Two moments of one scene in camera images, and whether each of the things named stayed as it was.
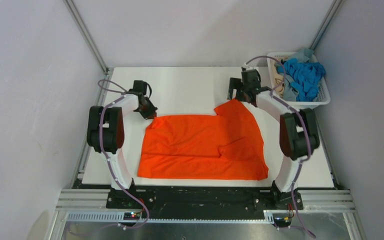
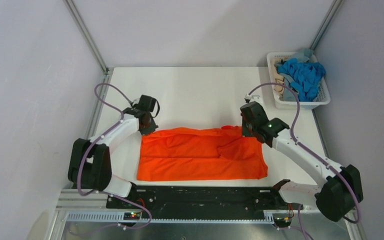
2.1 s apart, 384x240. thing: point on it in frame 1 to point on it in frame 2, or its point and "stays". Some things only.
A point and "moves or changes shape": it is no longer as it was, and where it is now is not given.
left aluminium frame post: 88,37 stays
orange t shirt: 225,145 moves or changes shape
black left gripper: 151,113 to 150,129
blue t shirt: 307,77 stays
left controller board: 131,216 stays
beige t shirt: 278,79 stays
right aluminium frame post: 323,27 stays
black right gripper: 235,83 to 245,132
